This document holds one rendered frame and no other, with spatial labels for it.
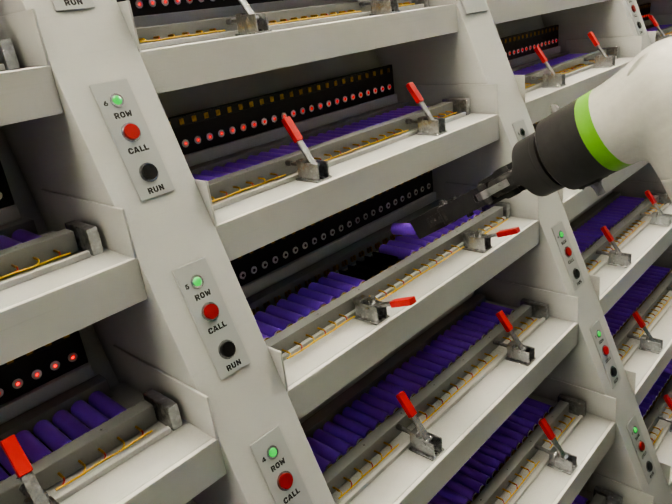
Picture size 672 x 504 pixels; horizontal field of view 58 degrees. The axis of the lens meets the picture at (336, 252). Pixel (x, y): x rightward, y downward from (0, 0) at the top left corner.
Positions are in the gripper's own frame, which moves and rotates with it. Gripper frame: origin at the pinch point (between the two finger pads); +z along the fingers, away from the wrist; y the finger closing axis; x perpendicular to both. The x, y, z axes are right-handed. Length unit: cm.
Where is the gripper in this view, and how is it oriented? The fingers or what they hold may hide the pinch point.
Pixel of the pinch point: (437, 218)
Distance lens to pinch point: 88.6
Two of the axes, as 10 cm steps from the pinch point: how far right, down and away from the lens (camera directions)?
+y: 6.8, -3.5, 6.5
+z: -5.7, 3.2, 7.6
